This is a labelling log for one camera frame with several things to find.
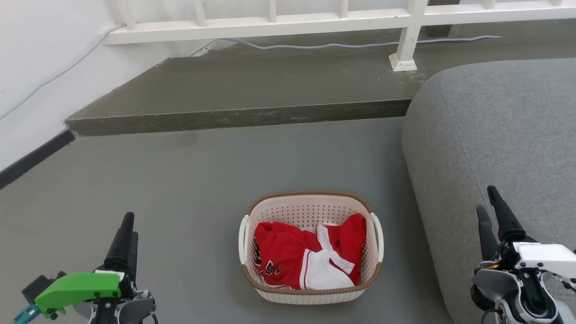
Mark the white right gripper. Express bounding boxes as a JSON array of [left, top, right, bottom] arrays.
[[476, 186, 576, 279]]

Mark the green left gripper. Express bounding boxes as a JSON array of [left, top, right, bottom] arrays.
[[35, 211, 139, 316]]

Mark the cream brown-rimmed laundry basket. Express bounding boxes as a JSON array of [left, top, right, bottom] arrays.
[[238, 191, 384, 305]]

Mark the grey fabric sofa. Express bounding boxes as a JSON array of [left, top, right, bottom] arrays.
[[401, 58, 576, 324]]

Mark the black baseboard strip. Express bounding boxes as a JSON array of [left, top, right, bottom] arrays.
[[0, 129, 76, 190]]

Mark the red printed jersey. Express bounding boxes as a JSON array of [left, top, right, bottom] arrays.
[[253, 221, 321, 289]]

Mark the red and white jersey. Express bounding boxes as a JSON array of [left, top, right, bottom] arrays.
[[299, 213, 367, 291]]

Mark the grey raised concrete step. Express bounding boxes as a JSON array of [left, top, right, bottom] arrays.
[[64, 20, 576, 137]]

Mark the white wooden railing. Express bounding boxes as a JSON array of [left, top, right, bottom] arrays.
[[103, 0, 576, 72]]

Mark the teal plug camera cable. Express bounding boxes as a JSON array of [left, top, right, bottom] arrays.
[[13, 303, 42, 324]]

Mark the pale blue wall cable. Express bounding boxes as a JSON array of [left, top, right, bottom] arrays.
[[0, 25, 123, 121]]

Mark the pale blue floor cable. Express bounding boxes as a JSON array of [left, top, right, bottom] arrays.
[[223, 35, 502, 50]]

